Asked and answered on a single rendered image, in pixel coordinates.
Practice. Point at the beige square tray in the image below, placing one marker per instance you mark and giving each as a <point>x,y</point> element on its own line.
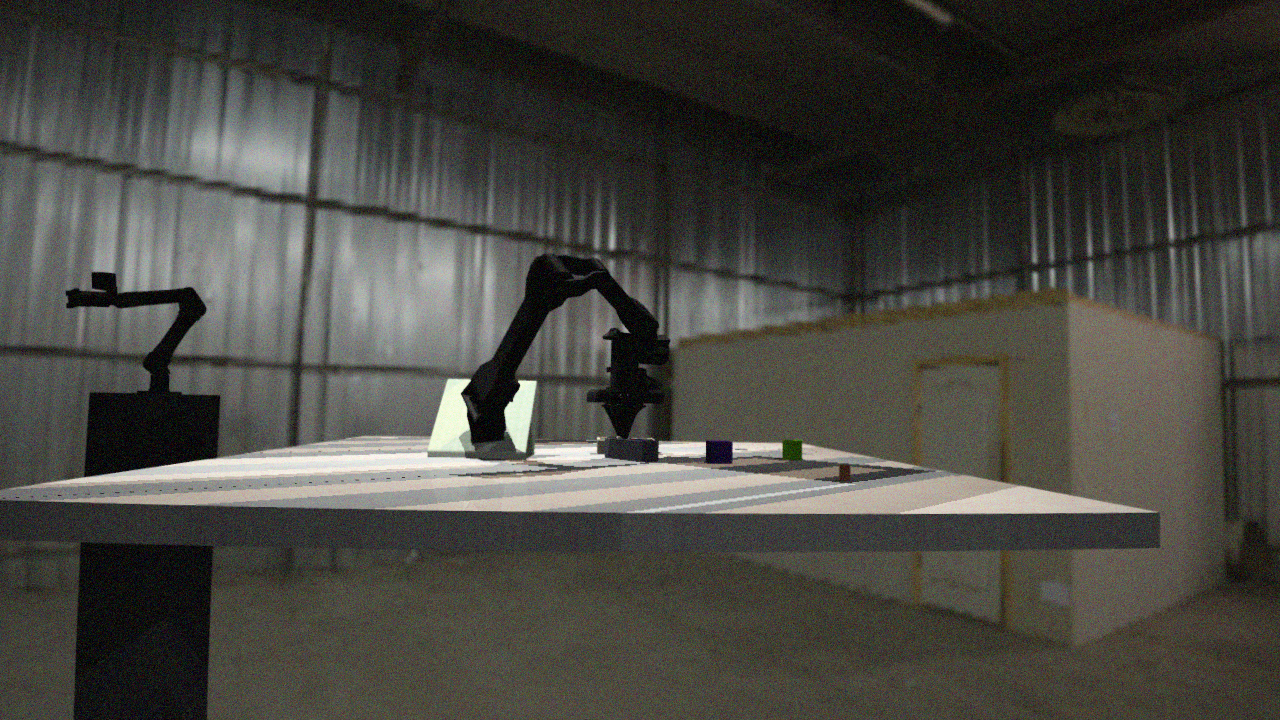
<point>601,444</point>

